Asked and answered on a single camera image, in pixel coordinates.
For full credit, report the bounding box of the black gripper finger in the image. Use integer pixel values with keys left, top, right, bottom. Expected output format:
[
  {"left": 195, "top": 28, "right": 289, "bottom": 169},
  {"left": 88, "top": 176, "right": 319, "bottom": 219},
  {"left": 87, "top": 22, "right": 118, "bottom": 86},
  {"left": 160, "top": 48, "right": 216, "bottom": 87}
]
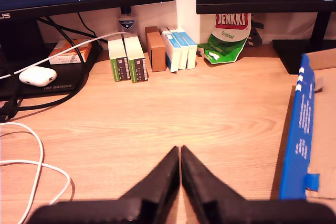
[
  {"left": 180, "top": 145, "right": 246, "bottom": 224},
  {"left": 120, "top": 145, "right": 181, "bottom": 224}
]

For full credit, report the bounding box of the blue Adidas shoebox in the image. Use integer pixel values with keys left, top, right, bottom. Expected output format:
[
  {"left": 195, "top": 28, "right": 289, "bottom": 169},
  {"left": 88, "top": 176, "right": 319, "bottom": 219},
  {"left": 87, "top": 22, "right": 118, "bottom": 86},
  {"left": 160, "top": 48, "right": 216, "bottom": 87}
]
[{"left": 270, "top": 47, "right": 336, "bottom": 204}]

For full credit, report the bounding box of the blue and white small box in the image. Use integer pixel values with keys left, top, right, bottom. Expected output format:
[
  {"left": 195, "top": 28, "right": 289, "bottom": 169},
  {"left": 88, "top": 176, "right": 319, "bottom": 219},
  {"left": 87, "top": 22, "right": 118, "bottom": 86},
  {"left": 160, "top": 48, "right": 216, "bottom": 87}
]
[
  {"left": 177, "top": 26, "right": 198, "bottom": 69},
  {"left": 167, "top": 26, "right": 189, "bottom": 70},
  {"left": 160, "top": 27, "right": 182, "bottom": 73}
]

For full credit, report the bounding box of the brown cardboard box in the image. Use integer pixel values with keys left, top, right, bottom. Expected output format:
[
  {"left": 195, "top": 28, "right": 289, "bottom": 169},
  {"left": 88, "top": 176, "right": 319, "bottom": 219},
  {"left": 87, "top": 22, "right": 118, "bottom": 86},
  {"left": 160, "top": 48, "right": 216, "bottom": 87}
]
[{"left": 144, "top": 26, "right": 167, "bottom": 72}]

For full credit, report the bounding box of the green and white small box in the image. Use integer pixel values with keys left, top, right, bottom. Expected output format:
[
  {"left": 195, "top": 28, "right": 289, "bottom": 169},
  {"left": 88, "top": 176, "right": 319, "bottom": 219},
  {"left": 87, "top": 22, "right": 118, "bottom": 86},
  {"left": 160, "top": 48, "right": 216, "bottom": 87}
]
[
  {"left": 123, "top": 34, "right": 149, "bottom": 83},
  {"left": 108, "top": 35, "right": 131, "bottom": 82}
]

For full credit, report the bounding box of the orange and white box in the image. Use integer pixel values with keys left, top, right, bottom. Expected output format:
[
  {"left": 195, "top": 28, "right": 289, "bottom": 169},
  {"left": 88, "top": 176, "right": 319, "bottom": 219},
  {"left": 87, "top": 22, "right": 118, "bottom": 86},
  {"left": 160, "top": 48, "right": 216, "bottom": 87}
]
[{"left": 48, "top": 39, "right": 92, "bottom": 65}]

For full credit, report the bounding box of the green Jenkki gum bag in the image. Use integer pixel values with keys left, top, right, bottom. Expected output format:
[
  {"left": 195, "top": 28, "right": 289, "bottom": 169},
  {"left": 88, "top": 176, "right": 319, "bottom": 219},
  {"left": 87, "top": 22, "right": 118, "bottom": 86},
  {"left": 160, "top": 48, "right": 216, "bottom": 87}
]
[{"left": 196, "top": 13, "right": 252, "bottom": 65}]

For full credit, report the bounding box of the clear Cuticura sanitiser bottle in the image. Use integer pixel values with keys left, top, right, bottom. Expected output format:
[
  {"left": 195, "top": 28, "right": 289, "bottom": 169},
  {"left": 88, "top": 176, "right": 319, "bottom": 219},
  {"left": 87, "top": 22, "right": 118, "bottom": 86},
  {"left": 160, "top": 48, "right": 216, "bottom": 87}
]
[{"left": 118, "top": 6, "right": 136, "bottom": 35}]

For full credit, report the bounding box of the white earbuds case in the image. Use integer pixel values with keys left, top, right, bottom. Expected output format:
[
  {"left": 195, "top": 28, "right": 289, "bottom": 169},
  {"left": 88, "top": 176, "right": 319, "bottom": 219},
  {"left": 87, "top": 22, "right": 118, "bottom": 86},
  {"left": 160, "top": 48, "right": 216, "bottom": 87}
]
[{"left": 18, "top": 66, "right": 57, "bottom": 88}]

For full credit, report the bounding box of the Huawei monitor with dark screen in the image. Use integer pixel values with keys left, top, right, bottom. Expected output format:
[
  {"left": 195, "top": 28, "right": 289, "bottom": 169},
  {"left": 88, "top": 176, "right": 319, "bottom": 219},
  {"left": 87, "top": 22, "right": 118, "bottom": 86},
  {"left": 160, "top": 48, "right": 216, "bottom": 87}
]
[{"left": 196, "top": 0, "right": 336, "bottom": 75}]

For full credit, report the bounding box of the black monitor cable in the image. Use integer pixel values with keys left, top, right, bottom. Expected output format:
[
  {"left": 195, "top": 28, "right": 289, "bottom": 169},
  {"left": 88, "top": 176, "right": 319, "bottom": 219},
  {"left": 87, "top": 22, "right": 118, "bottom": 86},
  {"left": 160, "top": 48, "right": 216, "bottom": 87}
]
[
  {"left": 10, "top": 16, "right": 89, "bottom": 112},
  {"left": 36, "top": 13, "right": 102, "bottom": 49}
]

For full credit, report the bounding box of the white looped cable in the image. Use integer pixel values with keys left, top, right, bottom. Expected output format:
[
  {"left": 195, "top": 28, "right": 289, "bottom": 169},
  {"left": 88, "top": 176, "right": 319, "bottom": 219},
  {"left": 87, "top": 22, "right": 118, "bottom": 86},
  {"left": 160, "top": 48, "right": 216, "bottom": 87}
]
[{"left": 0, "top": 122, "right": 72, "bottom": 224}]

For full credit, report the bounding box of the white charging cable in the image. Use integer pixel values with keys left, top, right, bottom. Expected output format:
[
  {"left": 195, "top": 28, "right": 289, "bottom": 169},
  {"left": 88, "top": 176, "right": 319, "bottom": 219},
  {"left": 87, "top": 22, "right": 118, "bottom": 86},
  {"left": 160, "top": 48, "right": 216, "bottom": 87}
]
[{"left": 0, "top": 31, "right": 132, "bottom": 81}]

